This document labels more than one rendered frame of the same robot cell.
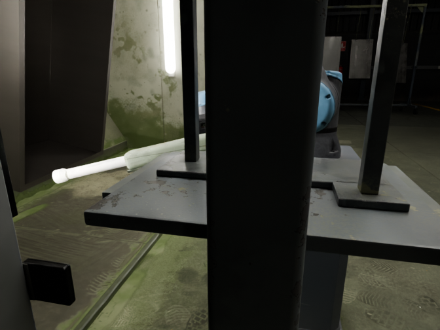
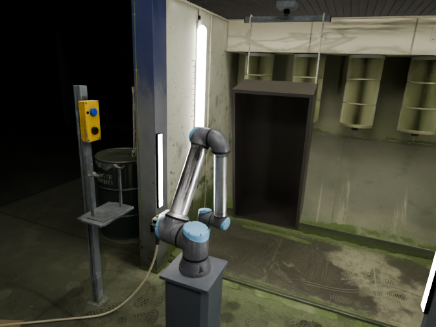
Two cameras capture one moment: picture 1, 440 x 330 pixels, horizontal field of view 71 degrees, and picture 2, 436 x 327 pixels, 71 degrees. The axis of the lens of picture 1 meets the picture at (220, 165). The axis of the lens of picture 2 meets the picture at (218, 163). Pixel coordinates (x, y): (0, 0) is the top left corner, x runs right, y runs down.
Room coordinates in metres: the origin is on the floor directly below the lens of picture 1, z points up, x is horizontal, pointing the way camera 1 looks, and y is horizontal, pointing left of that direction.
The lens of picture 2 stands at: (1.40, -1.85, 1.77)
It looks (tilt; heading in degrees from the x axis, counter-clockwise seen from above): 17 degrees down; 100
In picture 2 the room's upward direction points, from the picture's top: 3 degrees clockwise
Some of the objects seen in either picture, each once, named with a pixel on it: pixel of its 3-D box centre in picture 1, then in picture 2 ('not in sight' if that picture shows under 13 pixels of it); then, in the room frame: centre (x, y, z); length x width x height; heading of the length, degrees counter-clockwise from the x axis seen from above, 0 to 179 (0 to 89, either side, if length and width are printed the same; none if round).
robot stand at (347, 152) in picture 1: (304, 236); (193, 311); (1.03, -0.31, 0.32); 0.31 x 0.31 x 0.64; 78
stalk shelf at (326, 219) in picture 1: (265, 188); (106, 213); (0.33, -0.05, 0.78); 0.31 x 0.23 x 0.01; 78
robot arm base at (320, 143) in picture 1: (312, 139); (194, 260); (1.03, -0.31, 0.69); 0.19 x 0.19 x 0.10
